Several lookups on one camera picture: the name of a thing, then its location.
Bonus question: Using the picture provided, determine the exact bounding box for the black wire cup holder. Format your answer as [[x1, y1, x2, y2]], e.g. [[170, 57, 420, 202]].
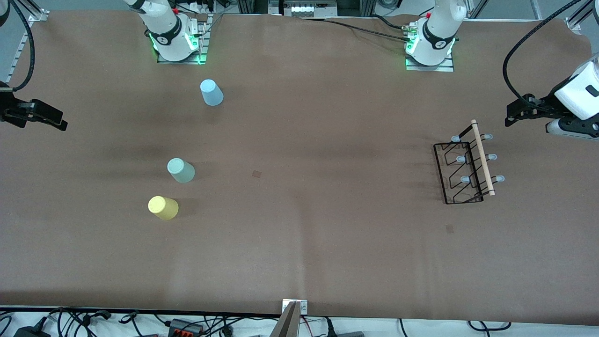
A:
[[433, 119, 506, 205]]

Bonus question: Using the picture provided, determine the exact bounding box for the mint green plastic cup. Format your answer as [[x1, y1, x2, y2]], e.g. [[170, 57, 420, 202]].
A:
[[167, 158, 196, 183]]

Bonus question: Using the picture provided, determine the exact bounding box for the yellow plastic cup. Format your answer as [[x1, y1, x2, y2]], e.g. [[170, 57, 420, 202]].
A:
[[148, 196, 179, 221]]

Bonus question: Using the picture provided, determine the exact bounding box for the light blue plastic cup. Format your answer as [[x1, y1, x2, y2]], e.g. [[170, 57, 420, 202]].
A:
[[200, 79, 224, 107]]

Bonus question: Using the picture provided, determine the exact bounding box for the white power strip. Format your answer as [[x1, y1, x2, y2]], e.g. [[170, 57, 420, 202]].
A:
[[185, 0, 218, 15]]

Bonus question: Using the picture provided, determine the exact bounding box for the brown table mat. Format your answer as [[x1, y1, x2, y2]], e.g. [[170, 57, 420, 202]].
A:
[[0, 9, 594, 327]]

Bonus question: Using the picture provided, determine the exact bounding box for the black power adapter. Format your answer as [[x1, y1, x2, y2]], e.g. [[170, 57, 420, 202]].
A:
[[13, 323, 51, 337]]

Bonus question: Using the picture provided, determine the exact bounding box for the black orange connector block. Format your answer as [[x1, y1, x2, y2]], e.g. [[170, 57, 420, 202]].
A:
[[168, 318, 205, 336]]

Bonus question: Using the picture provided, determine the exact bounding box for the control box with white connectors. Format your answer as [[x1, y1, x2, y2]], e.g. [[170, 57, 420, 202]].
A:
[[268, 0, 338, 18]]

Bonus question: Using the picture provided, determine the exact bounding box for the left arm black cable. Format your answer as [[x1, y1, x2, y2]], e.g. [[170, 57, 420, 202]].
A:
[[503, 0, 585, 106]]

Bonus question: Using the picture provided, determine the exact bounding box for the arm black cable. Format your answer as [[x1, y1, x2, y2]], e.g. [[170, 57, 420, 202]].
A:
[[503, 0, 585, 106], [0, 0, 36, 93]]

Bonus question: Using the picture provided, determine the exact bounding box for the perforated metal rail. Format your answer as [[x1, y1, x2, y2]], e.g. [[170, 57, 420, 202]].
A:
[[0, 21, 36, 101]]

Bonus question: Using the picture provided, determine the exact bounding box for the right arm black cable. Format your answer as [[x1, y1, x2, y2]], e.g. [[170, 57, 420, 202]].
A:
[[0, 0, 36, 93]]

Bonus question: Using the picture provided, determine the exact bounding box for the aluminium frame extrusion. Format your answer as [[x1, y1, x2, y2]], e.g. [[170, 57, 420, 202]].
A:
[[9, 0, 50, 22], [564, 0, 599, 33]]

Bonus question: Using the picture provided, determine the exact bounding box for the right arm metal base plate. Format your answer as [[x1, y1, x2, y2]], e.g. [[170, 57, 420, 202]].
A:
[[157, 13, 209, 65]]

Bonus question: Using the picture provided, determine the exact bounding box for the black cable across mat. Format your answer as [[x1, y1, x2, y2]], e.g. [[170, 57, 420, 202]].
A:
[[299, 16, 413, 44]]

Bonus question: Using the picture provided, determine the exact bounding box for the tangled black cable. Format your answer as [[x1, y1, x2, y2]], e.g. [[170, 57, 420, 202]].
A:
[[47, 307, 141, 337]]

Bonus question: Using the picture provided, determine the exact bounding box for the small metal bracket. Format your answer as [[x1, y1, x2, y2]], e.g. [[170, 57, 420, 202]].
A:
[[282, 299, 309, 315]]

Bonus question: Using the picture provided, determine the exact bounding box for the aluminium camera mount profile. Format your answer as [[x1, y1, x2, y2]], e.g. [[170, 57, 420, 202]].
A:
[[269, 300, 302, 337]]

